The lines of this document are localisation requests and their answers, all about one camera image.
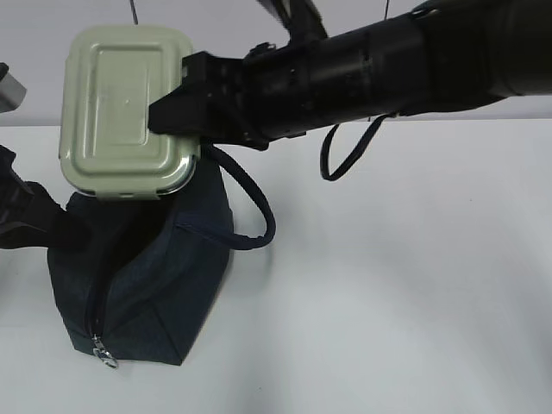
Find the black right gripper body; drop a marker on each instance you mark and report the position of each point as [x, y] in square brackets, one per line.
[248, 102]

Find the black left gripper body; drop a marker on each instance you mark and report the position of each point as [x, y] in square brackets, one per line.
[26, 211]

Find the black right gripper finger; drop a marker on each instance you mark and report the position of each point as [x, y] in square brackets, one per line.
[184, 111]

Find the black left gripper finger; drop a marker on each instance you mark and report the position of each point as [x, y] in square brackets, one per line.
[60, 229]

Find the green lidded glass container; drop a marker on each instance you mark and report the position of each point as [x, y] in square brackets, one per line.
[113, 73]

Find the navy blue lunch bag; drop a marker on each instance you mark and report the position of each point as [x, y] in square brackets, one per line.
[144, 285]

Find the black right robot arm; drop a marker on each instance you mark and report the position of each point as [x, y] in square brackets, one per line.
[443, 56]

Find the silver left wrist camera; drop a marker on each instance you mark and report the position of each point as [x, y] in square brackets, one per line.
[12, 92]

